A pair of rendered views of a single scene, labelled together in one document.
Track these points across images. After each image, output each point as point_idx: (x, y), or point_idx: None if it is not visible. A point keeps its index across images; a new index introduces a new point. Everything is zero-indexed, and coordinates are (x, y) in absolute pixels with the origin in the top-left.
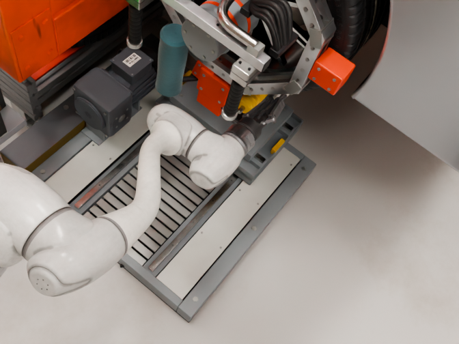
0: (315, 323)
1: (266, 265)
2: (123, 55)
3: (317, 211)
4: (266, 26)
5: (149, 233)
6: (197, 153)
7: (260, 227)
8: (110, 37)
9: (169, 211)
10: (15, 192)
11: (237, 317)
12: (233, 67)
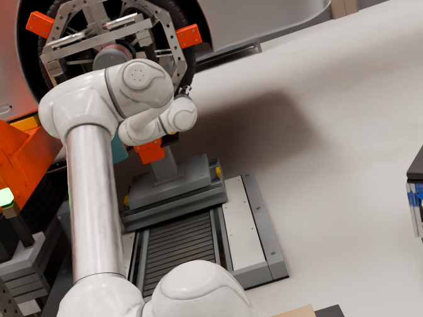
0: (359, 208)
1: (292, 221)
2: None
3: (283, 186)
4: None
5: None
6: (166, 112)
7: (261, 204)
8: (56, 214)
9: (198, 250)
10: (74, 77)
11: (313, 248)
12: (137, 36)
